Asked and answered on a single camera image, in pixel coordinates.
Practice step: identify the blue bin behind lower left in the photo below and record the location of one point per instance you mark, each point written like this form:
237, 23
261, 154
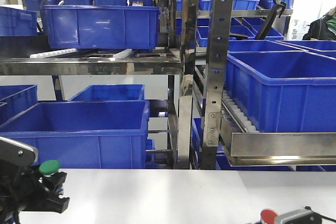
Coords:
110, 92

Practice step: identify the white roller track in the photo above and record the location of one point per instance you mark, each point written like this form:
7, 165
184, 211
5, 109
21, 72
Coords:
237, 114

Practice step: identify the blue bin far left lower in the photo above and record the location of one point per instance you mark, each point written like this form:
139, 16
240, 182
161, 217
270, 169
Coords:
16, 99

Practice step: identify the blue bin far left upper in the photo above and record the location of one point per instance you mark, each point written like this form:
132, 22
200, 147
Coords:
18, 22

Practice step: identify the stainless steel rack left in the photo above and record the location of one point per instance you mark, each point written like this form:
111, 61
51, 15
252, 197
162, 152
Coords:
177, 61

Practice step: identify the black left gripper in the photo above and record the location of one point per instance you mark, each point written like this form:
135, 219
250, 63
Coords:
23, 187

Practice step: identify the blue bin behind right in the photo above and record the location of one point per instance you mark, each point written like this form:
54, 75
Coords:
259, 46

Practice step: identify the large blue bin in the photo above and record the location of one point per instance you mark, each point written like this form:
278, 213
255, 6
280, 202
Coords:
283, 91
107, 135

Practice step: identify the red mushroom push button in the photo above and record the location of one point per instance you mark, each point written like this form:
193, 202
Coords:
268, 216

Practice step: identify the stainless steel rack right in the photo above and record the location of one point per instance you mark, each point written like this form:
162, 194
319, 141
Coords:
221, 125

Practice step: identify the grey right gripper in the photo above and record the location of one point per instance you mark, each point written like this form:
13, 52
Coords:
298, 216

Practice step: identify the green mushroom push button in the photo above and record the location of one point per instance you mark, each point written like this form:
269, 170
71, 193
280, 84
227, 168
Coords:
49, 167

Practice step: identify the person in dark jacket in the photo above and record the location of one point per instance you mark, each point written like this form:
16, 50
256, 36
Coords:
322, 28

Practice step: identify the large blue bin right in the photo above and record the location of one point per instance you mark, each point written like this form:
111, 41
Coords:
283, 91

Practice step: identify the blue bin upper shelf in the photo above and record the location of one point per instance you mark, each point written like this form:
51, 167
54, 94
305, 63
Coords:
101, 27

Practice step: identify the large blue bin lower left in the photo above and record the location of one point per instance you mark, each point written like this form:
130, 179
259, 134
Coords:
107, 135

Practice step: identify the stainless steel rack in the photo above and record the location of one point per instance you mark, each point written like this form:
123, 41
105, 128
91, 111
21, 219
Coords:
221, 125
177, 61

